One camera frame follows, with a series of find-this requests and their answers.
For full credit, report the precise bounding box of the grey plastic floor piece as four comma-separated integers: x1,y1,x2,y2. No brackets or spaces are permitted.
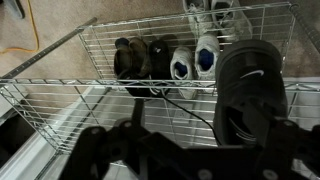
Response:
3,0,26,19

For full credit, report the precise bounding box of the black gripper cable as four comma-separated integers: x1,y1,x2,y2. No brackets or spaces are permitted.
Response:
148,84,223,147

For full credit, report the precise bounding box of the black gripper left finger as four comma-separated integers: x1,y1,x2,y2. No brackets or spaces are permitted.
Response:
58,98,201,180

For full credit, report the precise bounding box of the chrome wire shoe rack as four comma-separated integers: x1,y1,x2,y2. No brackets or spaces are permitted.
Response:
0,1,320,180

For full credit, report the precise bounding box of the yellow extension cable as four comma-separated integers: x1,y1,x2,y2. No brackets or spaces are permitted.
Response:
0,0,40,55

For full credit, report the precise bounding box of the grey white worn sneaker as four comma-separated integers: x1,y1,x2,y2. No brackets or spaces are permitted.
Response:
210,0,254,43
182,0,214,38

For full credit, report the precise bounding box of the black Nike sneaker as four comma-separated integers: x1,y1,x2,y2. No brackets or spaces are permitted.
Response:
212,39,289,148

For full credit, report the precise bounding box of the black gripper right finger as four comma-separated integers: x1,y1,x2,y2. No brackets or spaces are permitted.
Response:
241,104,320,180

